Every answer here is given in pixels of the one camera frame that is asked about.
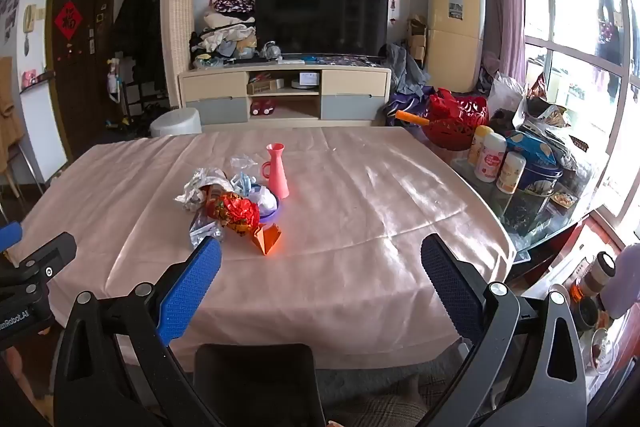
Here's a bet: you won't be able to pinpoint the white round stool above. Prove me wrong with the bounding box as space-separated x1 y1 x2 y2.
150 108 203 138

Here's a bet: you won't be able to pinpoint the white bottle yellow lid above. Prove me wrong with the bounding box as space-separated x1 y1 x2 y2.
468 125 494 166

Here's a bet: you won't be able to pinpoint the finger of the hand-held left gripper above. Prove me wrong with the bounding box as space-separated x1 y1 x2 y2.
0 222 24 254
0 232 77 295

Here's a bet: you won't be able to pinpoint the white tissue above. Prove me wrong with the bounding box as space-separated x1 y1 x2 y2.
250 187 279 216

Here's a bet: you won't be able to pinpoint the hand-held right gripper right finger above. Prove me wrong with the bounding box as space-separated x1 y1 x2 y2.
417 234 588 427

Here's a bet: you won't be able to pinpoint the dark wooden door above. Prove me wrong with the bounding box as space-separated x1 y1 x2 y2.
45 0 121 164

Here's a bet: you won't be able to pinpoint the grey rug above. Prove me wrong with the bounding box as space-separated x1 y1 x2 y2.
315 347 476 427

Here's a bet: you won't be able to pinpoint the large window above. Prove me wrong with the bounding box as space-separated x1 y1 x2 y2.
514 0 640 220

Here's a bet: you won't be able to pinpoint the blue snack bag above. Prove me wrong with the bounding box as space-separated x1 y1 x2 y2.
505 129 557 168

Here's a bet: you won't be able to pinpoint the red velvet lantern ornament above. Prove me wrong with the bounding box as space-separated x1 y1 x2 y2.
214 193 262 234

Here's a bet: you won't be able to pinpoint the pile of clothes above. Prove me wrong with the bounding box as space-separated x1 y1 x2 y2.
189 0 259 70

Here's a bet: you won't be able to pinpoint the cardboard boxes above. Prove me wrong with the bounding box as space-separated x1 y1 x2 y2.
405 17 429 68

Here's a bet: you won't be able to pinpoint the blue round tin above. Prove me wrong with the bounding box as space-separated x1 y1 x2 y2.
515 161 564 198

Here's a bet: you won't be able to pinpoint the dark hanging coats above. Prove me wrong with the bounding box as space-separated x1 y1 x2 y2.
110 0 167 94

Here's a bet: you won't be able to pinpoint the beige standing air conditioner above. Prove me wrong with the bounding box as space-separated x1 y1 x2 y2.
425 0 487 94

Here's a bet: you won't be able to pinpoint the white and orange flask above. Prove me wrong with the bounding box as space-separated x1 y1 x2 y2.
574 252 617 304

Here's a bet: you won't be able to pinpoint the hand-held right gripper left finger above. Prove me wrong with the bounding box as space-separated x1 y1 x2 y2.
54 237 223 427

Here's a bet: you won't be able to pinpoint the pink tablecloth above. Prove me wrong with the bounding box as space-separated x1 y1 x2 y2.
15 127 517 370

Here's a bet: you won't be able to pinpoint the orange plastic tube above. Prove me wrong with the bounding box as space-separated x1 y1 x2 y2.
395 109 431 127

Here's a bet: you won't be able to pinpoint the wooden chair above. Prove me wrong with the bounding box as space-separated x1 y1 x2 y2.
0 57 47 208

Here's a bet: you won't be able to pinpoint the purple plastic bowl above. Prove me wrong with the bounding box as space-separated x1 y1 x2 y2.
251 187 281 224

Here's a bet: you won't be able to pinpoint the red diamond door sign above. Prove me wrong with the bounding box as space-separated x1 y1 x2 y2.
53 0 85 42

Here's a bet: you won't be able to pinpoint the beige television cabinet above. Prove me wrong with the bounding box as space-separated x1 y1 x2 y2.
179 66 393 128

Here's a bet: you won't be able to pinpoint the white plastic bag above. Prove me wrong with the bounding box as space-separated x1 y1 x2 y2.
487 72 527 118

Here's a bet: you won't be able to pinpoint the coral plastic vase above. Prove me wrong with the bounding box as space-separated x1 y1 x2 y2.
261 143 290 200

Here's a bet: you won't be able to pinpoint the white bottle pink label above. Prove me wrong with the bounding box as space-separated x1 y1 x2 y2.
474 133 508 183

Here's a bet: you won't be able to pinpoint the white bottle yellow label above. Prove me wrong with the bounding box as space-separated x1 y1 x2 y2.
496 152 527 194

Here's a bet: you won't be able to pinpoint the woven folding screen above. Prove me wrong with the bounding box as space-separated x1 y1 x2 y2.
160 0 195 110

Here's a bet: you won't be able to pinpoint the black flat television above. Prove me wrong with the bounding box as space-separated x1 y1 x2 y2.
255 0 390 58

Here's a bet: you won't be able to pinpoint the blue face mask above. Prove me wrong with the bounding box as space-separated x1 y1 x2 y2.
231 173 257 196

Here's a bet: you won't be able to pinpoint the purple bag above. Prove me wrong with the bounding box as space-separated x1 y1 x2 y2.
382 87 437 128

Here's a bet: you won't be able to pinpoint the small cardboard box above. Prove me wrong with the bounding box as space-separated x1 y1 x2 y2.
247 77 285 96

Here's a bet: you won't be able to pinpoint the grey clothes heap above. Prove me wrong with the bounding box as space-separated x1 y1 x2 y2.
384 43 431 100

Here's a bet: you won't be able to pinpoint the orange folded paper wedge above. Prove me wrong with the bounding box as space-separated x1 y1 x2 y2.
248 223 283 257

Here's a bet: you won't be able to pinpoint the clear plastic wrapper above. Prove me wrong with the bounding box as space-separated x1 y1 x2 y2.
188 211 224 249
230 156 259 176

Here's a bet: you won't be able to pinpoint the red plastic basket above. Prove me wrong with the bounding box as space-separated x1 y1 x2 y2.
422 88 489 152

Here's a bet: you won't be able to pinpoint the crumpled silver plastic wrap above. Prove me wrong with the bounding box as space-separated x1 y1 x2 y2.
174 168 231 212

